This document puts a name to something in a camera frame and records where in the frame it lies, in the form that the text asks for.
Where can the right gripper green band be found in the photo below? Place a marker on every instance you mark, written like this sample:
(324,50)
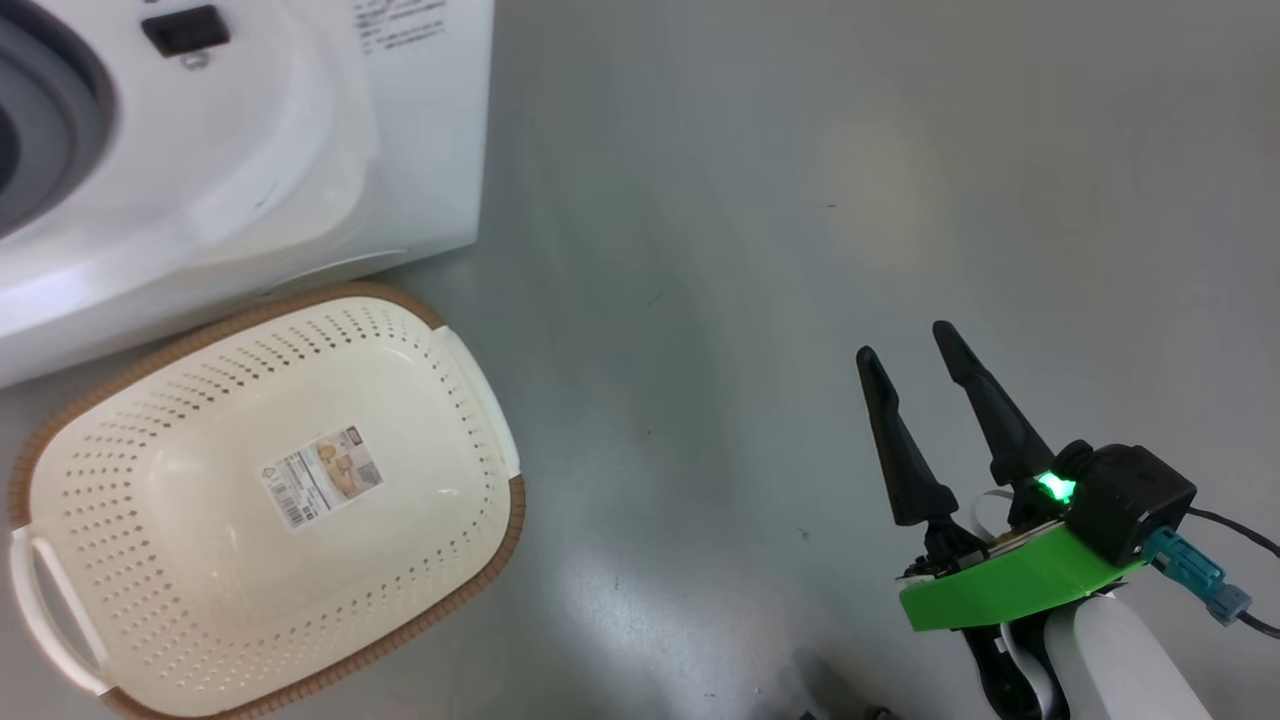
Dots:
(1000,585)

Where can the white front-load washing machine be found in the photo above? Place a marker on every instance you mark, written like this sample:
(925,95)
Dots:
(400,150)

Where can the barcode label sticker in basket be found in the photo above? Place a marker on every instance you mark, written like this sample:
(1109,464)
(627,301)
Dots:
(320,478)

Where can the cream basket with brown rim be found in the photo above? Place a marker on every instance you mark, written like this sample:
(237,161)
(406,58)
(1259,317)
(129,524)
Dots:
(200,400)

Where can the black door latch socket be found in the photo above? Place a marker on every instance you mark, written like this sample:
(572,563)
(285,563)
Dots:
(185,30)

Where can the grey rubber door gasket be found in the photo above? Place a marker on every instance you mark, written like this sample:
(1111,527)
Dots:
(60,130)

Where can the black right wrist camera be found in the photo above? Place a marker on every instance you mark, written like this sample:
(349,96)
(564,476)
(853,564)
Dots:
(1130,500)

